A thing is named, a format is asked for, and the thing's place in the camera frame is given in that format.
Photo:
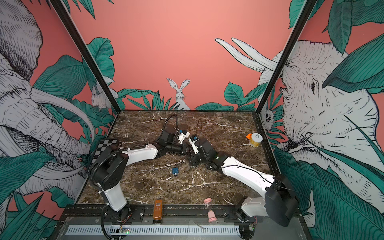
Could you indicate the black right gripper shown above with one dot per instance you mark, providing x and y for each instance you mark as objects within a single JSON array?
[{"x": 193, "y": 158}]

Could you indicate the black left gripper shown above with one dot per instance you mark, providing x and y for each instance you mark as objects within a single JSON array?
[{"x": 181, "y": 150}]

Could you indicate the pink hourglass timer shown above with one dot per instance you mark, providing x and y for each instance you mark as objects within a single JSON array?
[{"x": 211, "y": 215}]

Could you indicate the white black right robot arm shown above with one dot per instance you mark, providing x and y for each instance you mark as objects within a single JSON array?
[{"x": 277, "y": 200}]

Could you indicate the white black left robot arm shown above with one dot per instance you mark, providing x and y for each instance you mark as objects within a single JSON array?
[{"x": 107, "y": 171}]

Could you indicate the blue padlock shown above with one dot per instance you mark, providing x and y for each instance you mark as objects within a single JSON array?
[{"x": 175, "y": 171}]

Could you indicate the orange rectangular device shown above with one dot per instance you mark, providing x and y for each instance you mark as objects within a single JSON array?
[{"x": 158, "y": 211}]

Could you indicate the white ventilated strip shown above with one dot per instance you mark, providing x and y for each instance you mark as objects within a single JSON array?
[{"x": 153, "y": 230}]

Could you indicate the black white checkerboard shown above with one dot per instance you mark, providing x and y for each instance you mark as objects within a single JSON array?
[{"x": 102, "y": 145}]

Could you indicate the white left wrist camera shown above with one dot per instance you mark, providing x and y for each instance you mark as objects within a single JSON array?
[{"x": 183, "y": 134}]

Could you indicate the black corner frame post right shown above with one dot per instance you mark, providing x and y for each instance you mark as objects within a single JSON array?
[{"x": 299, "y": 25}]

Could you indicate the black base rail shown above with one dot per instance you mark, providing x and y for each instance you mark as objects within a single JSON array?
[{"x": 138, "y": 213}]

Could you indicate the black corner frame post left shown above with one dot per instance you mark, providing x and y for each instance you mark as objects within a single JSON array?
[{"x": 70, "y": 26}]

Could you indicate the black corner frame post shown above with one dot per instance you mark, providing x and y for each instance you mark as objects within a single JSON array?
[
  {"x": 70, "y": 26},
  {"x": 299, "y": 25}
]

